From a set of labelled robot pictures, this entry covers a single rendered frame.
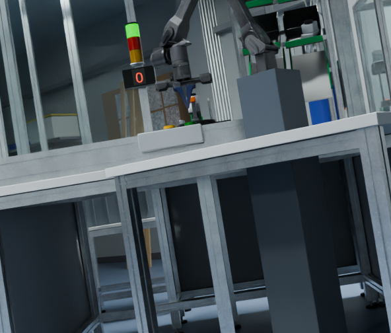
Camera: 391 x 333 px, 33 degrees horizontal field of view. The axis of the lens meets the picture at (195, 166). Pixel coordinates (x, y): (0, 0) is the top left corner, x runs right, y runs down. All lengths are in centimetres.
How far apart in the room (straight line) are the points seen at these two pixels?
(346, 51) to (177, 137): 163
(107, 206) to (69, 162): 205
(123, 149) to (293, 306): 76
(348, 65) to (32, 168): 188
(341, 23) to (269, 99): 171
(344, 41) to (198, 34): 360
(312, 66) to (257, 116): 57
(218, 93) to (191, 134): 481
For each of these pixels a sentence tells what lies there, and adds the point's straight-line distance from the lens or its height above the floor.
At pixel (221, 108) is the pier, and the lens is 693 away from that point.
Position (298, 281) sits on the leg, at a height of 45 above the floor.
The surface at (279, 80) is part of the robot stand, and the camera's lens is 193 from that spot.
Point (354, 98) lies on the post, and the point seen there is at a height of 109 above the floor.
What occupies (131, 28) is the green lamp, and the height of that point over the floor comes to 139.
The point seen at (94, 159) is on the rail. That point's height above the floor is 90.
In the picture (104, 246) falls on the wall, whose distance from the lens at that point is 861.
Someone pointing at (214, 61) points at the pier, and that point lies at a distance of 701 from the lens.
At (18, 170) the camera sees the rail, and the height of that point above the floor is 91.
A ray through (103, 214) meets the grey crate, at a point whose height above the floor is 69.
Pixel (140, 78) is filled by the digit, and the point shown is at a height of 120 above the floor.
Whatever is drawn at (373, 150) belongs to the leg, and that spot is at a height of 77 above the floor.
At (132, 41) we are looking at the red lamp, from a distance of 255.
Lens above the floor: 75
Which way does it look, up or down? 2 degrees up
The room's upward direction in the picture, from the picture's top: 9 degrees counter-clockwise
